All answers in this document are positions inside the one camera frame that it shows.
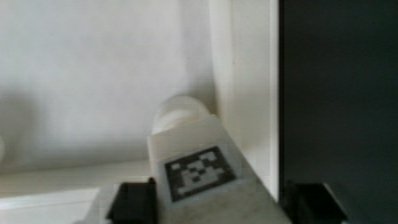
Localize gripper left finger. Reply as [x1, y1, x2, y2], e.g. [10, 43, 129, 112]
[107, 178, 159, 224]

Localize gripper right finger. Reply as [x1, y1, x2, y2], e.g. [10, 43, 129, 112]
[281, 182, 349, 224]

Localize white table leg with tag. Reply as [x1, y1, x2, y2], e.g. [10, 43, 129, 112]
[148, 96, 292, 224]

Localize white square tabletop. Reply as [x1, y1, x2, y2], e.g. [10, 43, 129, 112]
[0, 0, 278, 224]

